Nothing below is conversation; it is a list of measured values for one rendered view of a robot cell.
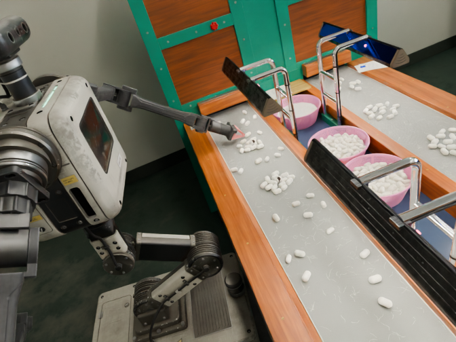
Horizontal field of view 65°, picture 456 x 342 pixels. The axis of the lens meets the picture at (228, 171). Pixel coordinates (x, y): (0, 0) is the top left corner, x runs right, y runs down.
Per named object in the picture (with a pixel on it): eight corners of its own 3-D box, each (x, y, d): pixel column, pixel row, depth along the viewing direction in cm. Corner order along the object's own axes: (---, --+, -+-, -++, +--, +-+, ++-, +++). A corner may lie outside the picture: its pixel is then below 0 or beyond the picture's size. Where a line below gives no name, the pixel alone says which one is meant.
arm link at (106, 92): (100, 100, 169) (105, 79, 167) (127, 109, 171) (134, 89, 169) (66, 107, 126) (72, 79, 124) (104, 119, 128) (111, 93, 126)
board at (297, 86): (259, 107, 206) (258, 106, 206) (251, 98, 219) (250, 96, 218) (311, 87, 209) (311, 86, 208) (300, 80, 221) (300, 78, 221)
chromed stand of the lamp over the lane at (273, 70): (268, 163, 176) (248, 80, 151) (254, 145, 193) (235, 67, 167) (302, 150, 178) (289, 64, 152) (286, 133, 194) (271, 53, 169)
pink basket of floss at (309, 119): (312, 136, 186) (310, 119, 180) (267, 131, 200) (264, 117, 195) (329, 109, 202) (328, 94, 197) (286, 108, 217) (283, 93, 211)
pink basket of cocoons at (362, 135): (345, 184, 151) (343, 167, 145) (298, 163, 170) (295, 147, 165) (383, 153, 161) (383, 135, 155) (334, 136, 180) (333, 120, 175)
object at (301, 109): (288, 135, 191) (286, 126, 188) (272, 119, 209) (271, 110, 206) (326, 120, 193) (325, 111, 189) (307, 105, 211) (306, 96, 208)
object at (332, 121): (340, 135, 180) (333, 48, 154) (321, 119, 196) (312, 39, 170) (374, 121, 181) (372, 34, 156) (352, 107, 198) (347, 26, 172)
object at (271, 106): (264, 118, 138) (260, 101, 134) (222, 72, 189) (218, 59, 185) (282, 110, 139) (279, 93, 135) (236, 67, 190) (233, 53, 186)
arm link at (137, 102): (115, 108, 165) (122, 85, 163) (117, 106, 170) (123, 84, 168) (203, 136, 176) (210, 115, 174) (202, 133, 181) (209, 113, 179)
